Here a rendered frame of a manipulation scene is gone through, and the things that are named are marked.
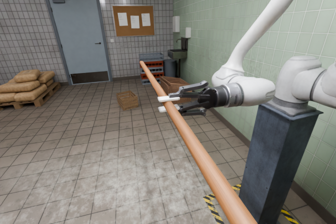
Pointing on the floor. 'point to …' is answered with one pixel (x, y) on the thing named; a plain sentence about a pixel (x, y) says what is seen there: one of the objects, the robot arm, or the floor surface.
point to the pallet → (36, 98)
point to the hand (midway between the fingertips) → (168, 103)
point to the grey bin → (169, 68)
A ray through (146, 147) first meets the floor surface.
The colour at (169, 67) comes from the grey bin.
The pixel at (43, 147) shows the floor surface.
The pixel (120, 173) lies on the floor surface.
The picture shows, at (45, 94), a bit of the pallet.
